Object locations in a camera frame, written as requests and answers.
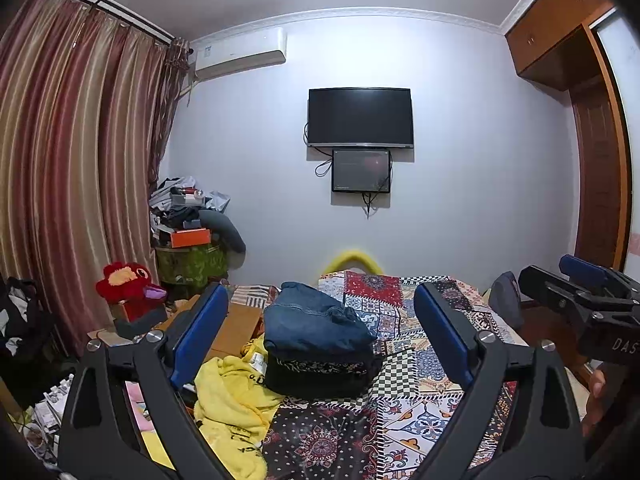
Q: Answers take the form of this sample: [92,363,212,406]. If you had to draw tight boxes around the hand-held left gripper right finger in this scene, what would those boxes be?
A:
[412,281,586,480]

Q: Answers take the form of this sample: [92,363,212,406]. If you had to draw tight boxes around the purple grey backpack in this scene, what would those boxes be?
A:
[489,271,524,332]

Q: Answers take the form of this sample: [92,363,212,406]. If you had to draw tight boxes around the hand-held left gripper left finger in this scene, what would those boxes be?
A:
[57,282,231,480]

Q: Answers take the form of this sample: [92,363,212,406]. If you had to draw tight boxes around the yellow curved headboard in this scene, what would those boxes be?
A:
[322,247,382,278]

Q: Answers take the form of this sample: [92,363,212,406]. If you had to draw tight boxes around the pile of clothes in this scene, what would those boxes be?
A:
[148,175,232,235]

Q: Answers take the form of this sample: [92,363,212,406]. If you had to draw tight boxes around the black wall television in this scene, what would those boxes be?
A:
[307,87,415,150]

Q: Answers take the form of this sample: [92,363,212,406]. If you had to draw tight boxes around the small black monitor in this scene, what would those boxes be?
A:
[332,148,392,194]

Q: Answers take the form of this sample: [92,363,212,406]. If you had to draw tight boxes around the white sliding door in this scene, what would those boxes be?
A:
[595,10,640,243]

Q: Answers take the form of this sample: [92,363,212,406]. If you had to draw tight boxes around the white curtain rail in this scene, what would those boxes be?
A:
[39,0,194,55]

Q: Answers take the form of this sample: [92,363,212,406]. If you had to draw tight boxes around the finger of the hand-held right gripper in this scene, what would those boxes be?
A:
[558,254,640,302]
[518,266,608,323]

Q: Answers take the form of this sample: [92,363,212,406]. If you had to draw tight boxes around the patchwork printed quilt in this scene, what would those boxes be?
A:
[227,269,532,480]

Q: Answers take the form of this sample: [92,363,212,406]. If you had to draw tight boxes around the black clothing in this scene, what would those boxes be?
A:
[0,276,57,363]

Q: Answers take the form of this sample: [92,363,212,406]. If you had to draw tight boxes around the dark patterned garment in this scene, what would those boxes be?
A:
[263,342,384,399]

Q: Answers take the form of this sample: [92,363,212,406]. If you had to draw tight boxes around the red plush toy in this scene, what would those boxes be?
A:
[95,260,169,307]

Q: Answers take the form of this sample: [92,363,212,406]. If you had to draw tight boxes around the brown cardboard box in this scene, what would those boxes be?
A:
[164,294,267,362]

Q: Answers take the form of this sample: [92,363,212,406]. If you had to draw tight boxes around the blue denim jeans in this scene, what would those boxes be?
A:
[263,281,377,362]

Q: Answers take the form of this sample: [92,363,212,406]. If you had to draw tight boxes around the pink cloth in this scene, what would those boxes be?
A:
[124,381,157,434]

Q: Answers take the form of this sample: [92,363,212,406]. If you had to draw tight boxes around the striped red beige curtain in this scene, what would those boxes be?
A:
[0,0,189,363]

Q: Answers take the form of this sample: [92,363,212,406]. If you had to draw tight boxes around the grey pillow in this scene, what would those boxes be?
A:
[197,208,247,255]

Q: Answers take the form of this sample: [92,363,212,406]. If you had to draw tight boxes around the orange box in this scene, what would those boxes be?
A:
[169,228,212,250]

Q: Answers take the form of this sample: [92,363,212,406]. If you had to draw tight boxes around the person's right hand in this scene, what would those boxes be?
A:
[586,364,611,427]

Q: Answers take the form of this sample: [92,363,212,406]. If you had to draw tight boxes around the wooden wardrobe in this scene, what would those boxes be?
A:
[504,0,640,273]

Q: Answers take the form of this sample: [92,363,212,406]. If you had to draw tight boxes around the white air conditioner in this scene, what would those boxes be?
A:
[192,27,289,82]

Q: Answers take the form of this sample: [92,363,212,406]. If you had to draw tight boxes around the yellow garment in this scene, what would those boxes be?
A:
[193,335,287,480]

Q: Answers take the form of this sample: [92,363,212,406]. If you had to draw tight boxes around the green patterned cabinet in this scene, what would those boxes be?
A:
[154,243,230,289]

